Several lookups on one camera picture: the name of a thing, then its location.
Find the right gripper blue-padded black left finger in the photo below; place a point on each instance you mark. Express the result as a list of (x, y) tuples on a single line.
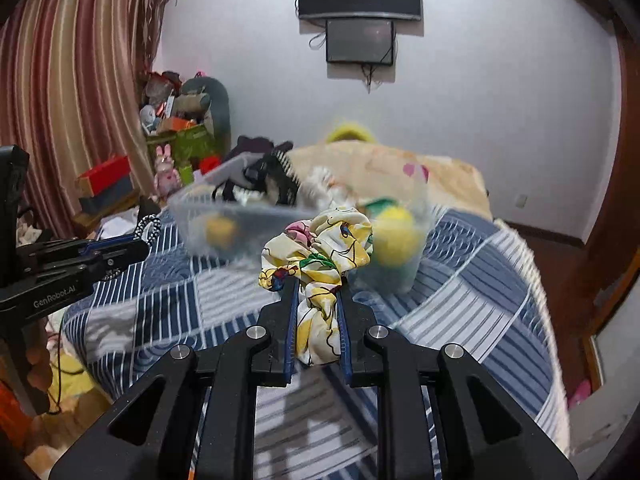
[(192, 414)]

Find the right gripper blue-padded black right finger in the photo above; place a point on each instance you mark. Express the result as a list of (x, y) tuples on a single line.
[(440, 413)]

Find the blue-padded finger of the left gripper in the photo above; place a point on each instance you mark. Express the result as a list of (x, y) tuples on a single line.
[(108, 258)]

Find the yellow floral scrunchie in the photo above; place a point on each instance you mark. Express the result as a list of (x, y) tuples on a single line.
[(318, 253)]

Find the yellow felt ball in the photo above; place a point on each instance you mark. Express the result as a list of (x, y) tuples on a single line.
[(397, 237)]

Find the clear plastic storage box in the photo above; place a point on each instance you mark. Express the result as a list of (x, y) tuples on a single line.
[(320, 211)]

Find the black and white headband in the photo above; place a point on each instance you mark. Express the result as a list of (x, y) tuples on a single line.
[(266, 176)]

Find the green knitted cloth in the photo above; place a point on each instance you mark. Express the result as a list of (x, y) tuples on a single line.
[(375, 207)]

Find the white drawstring pouch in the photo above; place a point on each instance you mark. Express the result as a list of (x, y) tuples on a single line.
[(321, 190)]

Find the red box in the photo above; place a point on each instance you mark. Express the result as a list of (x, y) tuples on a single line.
[(97, 179)]

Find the pink bunny doll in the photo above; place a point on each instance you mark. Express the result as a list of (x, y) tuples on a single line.
[(167, 180)]

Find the green bottle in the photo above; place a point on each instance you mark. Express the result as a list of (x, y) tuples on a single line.
[(185, 172)]

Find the blue patterned tablecloth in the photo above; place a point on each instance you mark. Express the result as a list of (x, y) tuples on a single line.
[(477, 285)]

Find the green storage box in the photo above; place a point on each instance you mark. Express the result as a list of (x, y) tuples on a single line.
[(194, 142)]

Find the dark purple garment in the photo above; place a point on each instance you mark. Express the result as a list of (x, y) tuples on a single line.
[(256, 145)]

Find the beige fleece blanket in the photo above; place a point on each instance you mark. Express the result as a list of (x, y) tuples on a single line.
[(375, 171)]

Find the grey plush toy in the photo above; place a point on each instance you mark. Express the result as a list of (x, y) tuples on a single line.
[(205, 100)]

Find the red striped curtain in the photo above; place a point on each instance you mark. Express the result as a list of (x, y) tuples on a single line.
[(72, 73)]

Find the yellow chair back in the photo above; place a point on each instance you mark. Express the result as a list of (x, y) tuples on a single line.
[(350, 131)]

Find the white wall socket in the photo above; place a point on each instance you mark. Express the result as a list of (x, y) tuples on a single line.
[(520, 201)]

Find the small black wall monitor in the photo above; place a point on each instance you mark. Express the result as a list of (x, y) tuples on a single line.
[(360, 41)]

